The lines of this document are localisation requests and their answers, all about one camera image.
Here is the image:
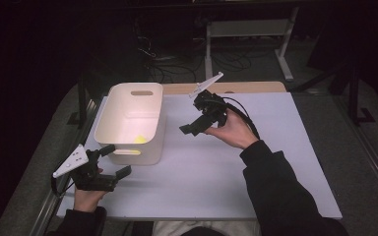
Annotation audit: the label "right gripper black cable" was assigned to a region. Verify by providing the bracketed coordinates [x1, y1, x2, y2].
[220, 95, 261, 140]

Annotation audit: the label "person's right hand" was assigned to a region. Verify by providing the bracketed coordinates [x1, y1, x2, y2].
[205, 107, 260, 150]

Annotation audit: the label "metal floor rail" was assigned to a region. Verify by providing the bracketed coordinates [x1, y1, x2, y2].
[29, 97, 100, 236]
[334, 94, 378, 210]

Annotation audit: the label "white table mat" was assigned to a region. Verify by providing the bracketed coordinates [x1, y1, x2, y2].
[56, 91, 344, 221]

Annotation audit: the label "black floor cables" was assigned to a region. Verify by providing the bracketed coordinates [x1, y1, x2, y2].
[134, 19, 264, 85]

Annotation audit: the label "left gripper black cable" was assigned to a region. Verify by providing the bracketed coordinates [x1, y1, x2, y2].
[50, 173, 77, 199]

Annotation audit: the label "white plastic storage bin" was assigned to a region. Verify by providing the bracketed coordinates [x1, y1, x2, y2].
[94, 82, 165, 166]

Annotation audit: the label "person's grey pants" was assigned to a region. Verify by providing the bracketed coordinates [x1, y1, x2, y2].
[151, 219, 262, 236]

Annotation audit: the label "person's left hand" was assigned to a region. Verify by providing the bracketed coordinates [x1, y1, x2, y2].
[73, 167, 108, 213]

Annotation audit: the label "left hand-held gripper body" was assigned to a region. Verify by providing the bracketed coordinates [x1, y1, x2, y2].
[52, 144, 118, 192]

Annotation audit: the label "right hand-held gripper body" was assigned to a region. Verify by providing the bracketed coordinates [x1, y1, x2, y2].
[189, 72, 229, 128]

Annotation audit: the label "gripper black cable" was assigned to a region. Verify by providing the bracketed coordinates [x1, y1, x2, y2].
[50, 173, 77, 199]
[220, 95, 261, 140]

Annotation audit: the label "white metal desk frame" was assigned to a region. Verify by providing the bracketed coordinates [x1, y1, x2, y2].
[204, 6, 300, 83]

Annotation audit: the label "black metal stand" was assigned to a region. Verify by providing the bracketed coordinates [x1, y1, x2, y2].
[67, 55, 112, 129]
[289, 58, 377, 127]

